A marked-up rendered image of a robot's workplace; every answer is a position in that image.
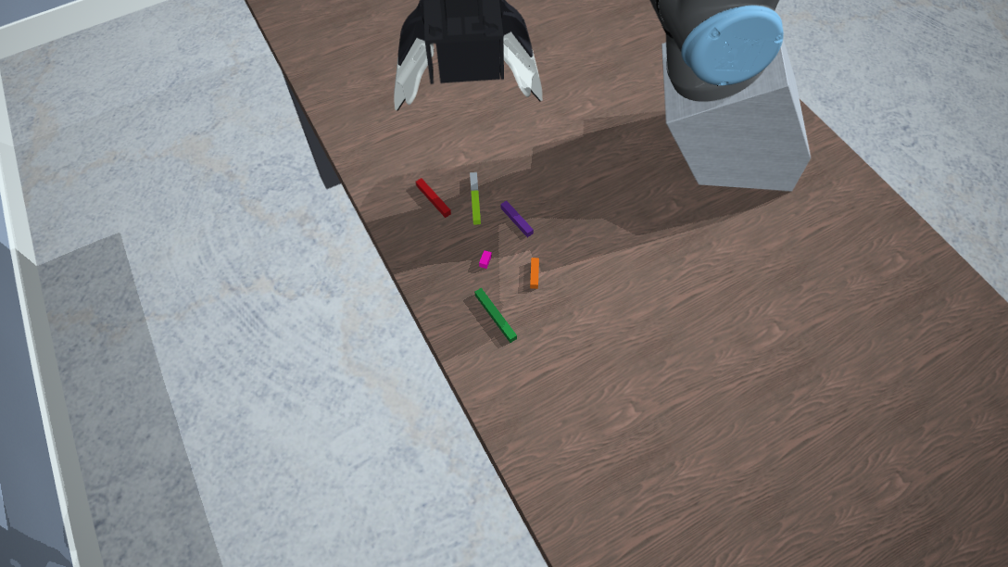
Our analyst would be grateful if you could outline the purple rod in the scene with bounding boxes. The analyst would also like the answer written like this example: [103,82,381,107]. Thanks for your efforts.
[500,201,534,237]

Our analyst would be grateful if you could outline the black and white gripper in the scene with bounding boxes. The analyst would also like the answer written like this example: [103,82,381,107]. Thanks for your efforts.
[394,0,542,111]

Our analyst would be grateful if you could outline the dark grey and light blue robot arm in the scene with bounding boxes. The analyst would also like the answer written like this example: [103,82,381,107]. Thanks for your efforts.
[651,0,784,102]

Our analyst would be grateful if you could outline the red rod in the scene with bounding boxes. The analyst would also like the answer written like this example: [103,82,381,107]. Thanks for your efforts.
[416,178,451,218]

